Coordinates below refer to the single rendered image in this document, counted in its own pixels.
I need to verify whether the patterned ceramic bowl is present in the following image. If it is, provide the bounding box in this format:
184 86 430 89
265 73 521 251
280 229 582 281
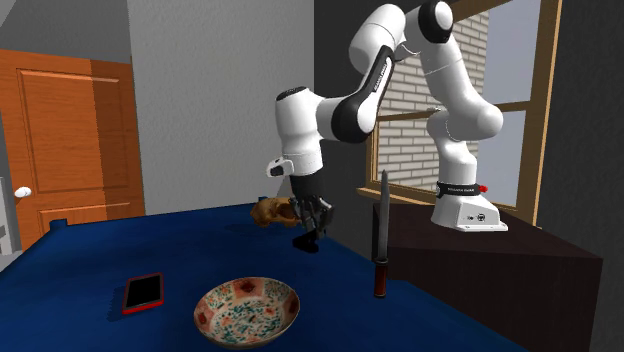
193 277 301 350

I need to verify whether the wooden framed window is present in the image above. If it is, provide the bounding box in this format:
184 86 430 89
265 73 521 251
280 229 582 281
356 0 564 227

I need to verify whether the blue bed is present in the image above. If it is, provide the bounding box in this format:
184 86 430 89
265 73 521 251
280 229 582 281
0 202 531 352

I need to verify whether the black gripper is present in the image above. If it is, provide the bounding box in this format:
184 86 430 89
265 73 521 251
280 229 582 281
289 171 336 255

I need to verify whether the brown skull figure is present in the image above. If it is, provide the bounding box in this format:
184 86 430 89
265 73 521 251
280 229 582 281
249 196 300 229

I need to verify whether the red phone with black screen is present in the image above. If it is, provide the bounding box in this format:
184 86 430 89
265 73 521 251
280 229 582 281
121 271 165 316

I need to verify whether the orange wooden door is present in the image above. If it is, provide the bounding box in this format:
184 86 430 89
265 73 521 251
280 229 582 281
0 48 146 253

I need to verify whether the dark robot stand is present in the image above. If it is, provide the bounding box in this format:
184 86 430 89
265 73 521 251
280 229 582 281
372 201 605 352

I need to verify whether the dark knife with red-brown handle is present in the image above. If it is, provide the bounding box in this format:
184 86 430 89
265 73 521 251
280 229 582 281
372 169 391 299

